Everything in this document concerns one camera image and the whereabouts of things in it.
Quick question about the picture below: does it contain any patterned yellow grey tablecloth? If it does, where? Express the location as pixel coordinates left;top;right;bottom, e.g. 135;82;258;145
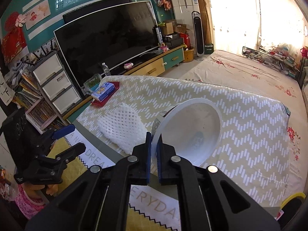
46;74;292;231

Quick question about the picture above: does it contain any floral beige floor mattress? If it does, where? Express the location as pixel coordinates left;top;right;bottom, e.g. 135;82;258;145
163;49;308;193

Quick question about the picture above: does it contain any low rack of books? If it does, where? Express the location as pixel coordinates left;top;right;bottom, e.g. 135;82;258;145
242;46;300;79

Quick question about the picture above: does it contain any blue tissue pack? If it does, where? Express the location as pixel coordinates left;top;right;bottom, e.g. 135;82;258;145
91;82;115;102

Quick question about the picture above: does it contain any white foam fruit net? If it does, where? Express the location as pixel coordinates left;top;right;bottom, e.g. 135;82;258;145
97;103;147;154

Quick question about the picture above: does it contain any white instant noodle bowl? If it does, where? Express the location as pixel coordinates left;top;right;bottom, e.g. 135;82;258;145
151;98;222;166

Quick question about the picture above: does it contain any white plastic drawer unit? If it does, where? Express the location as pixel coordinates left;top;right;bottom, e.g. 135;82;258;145
33;51;81;115

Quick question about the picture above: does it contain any black flat screen television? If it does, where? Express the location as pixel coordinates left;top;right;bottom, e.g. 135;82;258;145
54;1;158;87

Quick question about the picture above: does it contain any white tall cabinet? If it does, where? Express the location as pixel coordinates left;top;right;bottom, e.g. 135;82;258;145
171;0;199;28

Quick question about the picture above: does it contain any yellow-rimmed black trash bin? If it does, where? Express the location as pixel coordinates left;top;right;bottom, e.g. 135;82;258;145
280;192;306;209

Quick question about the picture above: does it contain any white tower fan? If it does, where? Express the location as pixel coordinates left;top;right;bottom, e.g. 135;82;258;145
192;11;204;60

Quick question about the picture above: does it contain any clear water bottle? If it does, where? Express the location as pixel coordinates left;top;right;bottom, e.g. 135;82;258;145
102;63;111;76

